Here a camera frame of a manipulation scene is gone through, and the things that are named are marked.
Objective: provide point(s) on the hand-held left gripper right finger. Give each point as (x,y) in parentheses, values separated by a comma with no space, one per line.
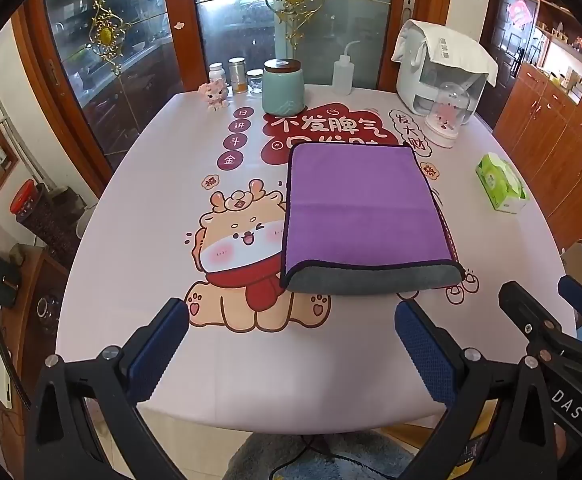
(425,355)

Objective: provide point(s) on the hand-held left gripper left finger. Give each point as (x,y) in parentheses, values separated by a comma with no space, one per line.
(158,352)

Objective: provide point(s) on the purple and grey towel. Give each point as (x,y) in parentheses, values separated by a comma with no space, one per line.
(366,205)

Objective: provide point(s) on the cardboard box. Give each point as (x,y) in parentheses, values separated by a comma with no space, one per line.
(578,260)

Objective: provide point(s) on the pink cartoon printed tablecloth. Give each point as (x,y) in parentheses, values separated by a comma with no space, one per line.
(146,260)

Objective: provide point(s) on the green tissue pack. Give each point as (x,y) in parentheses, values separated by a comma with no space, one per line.
(501,182)

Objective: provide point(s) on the wooden side table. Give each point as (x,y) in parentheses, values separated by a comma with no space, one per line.
(41,300)

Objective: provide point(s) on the fluffy grey rug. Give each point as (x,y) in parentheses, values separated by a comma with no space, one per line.
(251,460)

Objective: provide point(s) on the white router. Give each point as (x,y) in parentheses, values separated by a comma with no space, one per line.
(2,377)

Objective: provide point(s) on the wooden cabinet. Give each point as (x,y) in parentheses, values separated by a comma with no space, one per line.
(566,135)

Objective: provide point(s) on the red-lidded plastic jar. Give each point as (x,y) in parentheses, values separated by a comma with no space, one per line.
(23,200)

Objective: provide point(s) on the glass dome with pink figurine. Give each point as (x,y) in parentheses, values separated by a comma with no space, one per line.
(446,115)

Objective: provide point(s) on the white kitchen appliance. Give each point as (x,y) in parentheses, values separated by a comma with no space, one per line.
(416,85)

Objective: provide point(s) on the dark wooden entrance door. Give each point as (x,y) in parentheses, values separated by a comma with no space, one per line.
(501,50)

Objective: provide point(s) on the white cloth cover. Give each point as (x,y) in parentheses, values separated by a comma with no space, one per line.
(451,55)

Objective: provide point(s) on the pink dragon figurine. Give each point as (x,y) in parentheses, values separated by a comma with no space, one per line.
(214,96)

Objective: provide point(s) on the white-capped small bottle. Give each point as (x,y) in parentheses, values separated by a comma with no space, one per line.
(217,72)

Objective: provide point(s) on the jar with yellow contents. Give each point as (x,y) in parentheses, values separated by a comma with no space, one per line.
(238,77)

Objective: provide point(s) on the small clear glass jar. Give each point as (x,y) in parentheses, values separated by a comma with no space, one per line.
(255,82)

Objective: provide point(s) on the red door decoration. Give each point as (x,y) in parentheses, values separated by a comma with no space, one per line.
(520,12)

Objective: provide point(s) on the clear squeeze bottle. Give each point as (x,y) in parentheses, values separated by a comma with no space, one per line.
(343,75)

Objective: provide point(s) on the teal canister with wooden lid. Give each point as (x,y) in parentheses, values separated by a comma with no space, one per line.
(283,87)

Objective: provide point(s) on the glass sliding door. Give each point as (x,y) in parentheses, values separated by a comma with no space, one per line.
(231,20)
(141,20)

